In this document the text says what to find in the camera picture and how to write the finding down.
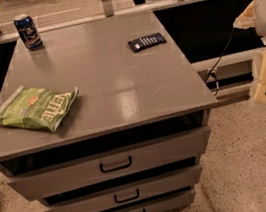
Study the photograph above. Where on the middle grey drawer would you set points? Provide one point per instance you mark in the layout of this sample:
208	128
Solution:
151	187

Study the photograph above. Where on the blue soda can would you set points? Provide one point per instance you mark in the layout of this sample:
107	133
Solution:
27	31

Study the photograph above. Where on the green jalapeno chip bag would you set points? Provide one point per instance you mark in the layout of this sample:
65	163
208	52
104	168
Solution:
36	108

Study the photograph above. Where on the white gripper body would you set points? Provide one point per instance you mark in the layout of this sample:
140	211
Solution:
246	19

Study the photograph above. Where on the black middle drawer handle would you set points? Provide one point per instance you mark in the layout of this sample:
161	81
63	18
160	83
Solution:
126	197

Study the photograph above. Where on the black top drawer handle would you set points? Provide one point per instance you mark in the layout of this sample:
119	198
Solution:
114	167

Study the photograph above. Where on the top grey drawer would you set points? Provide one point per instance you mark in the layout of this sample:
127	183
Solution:
78	173

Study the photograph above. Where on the grey drawer cabinet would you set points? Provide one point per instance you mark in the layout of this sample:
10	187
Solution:
124	98

